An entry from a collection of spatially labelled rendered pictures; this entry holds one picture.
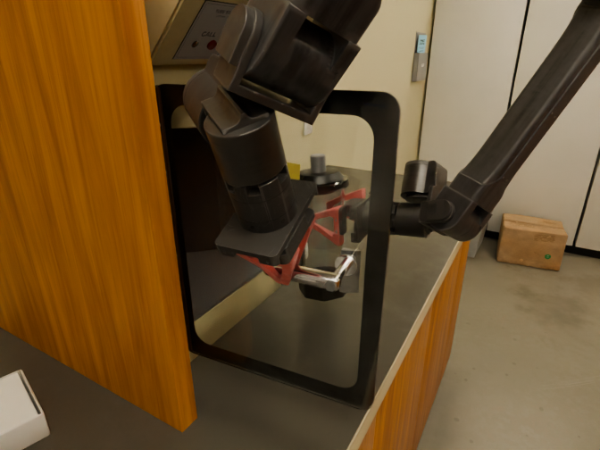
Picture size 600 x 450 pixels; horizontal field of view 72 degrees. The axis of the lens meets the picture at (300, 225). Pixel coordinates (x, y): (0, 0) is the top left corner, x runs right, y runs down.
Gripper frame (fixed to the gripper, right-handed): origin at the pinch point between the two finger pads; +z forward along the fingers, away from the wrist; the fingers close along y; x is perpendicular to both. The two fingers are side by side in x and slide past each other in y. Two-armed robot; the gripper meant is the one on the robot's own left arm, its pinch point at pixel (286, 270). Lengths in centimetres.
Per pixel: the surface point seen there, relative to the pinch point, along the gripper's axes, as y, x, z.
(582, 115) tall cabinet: -274, 73, 141
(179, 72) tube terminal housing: -18.1, -21.5, -13.6
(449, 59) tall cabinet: -296, -20, 113
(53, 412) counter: 20.1, -33.0, 19.7
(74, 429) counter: 20.7, -27.7, 19.4
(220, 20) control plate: -20.1, -13.9, -19.5
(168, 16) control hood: -13.4, -15.5, -22.4
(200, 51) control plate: -18.8, -17.3, -16.2
